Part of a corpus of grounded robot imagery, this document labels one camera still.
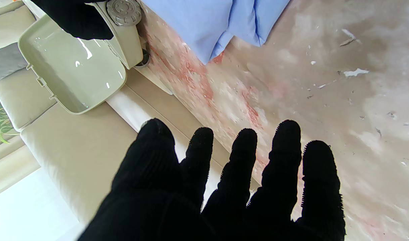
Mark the beige hard-shell suitcase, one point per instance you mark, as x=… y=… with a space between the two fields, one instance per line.
x=73 y=73

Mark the grey sofa cushion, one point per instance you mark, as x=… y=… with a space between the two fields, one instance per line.
x=6 y=63

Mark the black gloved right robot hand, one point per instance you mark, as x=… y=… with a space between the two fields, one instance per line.
x=77 y=16

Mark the white paper scrap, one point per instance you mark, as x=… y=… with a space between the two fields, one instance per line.
x=355 y=72

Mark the tall green leafy plant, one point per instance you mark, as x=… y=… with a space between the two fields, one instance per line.
x=1 y=122

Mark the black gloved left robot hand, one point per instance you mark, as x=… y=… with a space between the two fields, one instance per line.
x=150 y=201

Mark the beige fabric sofa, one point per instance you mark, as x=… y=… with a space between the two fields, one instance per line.
x=73 y=150

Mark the white sheer curtain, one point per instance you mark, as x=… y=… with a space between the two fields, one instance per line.
x=23 y=214

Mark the light blue shirt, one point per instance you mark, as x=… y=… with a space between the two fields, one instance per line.
x=197 y=20

